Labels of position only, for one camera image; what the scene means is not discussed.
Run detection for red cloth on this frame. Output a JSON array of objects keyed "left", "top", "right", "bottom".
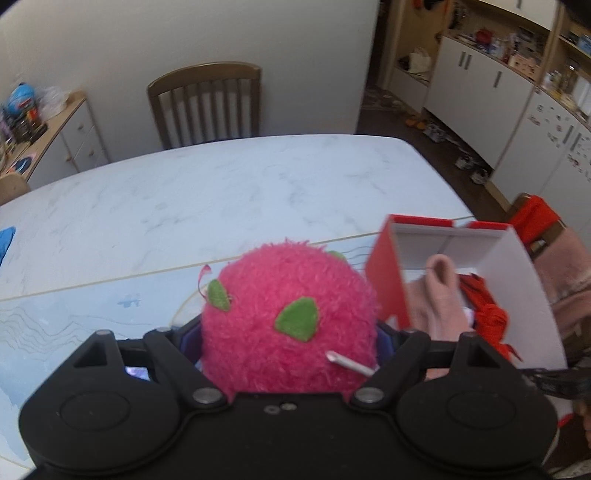
[{"left": 510, "top": 195, "right": 561, "bottom": 247}]

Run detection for dark jar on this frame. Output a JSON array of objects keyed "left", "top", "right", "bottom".
[{"left": 14, "top": 113, "right": 47, "bottom": 139}]

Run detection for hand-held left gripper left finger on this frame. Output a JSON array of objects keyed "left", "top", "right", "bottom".
[{"left": 74, "top": 320, "right": 229, "bottom": 409}]

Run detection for white wall cabinet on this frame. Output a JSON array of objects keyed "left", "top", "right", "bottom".
[{"left": 475, "top": 0, "right": 561, "bottom": 31}]

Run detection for red cardboard box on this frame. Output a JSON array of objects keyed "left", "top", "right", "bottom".
[{"left": 365, "top": 213, "right": 568, "bottom": 374}]

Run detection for small light wooden chair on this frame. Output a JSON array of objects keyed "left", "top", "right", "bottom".
[{"left": 0, "top": 173, "right": 31, "bottom": 206}]

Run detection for white base cabinet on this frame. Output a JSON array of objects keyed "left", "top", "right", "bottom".
[{"left": 422, "top": 37, "right": 536, "bottom": 167}]

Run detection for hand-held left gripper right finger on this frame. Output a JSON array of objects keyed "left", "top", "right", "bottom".
[{"left": 348, "top": 323, "right": 502, "bottom": 409}]

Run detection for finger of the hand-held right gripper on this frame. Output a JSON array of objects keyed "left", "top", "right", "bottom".
[{"left": 522, "top": 368, "right": 591, "bottom": 402}]

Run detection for white thin stick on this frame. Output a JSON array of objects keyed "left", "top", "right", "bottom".
[{"left": 325, "top": 351, "right": 376, "bottom": 376}]

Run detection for red cord bundle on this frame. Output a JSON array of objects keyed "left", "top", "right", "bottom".
[{"left": 457, "top": 272, "right": 522, "bottom": 363}]

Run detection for pink plush strawberry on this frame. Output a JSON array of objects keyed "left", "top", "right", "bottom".
[{"left": 198, "top": 237, "right": 382, "bottom": 402}]

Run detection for pink fluffy garment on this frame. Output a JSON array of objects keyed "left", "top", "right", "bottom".
[{"left": 536, "top": 228, "right": 591, "bottom": 342}]

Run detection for pink knit sock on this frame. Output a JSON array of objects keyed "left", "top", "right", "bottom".
[{"left": 406, "top": 254, "right": 474, "bottom": 381}]

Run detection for blue globe ball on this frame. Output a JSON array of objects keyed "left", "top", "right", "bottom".
[{"left": 7, "top": 83, "right": 38, "bottom": 116}]

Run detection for brown slatted wooden chair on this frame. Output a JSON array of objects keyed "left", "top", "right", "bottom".
[{"left": 147, "top": 62, "right": 263, "bottom": 151}]

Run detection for clear plastic bag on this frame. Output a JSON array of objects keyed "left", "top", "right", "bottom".
[{"left": 37, "top": 85, "right": 70, "bottom": 118}]

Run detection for white fridge with magnets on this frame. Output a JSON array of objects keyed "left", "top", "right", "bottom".
[{"left": 489, "top": 88, "right": 591, "bottom": 227}]

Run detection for blue rubber gloves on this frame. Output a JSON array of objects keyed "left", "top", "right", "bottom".
[{"left": 0, "top": 226, "right": 17, "bottom": 266}]

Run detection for white bag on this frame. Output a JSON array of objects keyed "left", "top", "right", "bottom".
[{"left": 409, "top": 47, "right": 432, "bottom": 73}]

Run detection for white wooden sideboard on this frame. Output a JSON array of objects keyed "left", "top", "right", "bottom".
[{"left": 0, "top": 90, "right": 112, "bottom": 190}]

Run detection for row of kitchen countertop items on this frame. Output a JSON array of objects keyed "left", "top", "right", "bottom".
[{"left": 445, "top": 25, "right": 543, "bottom": 77}]

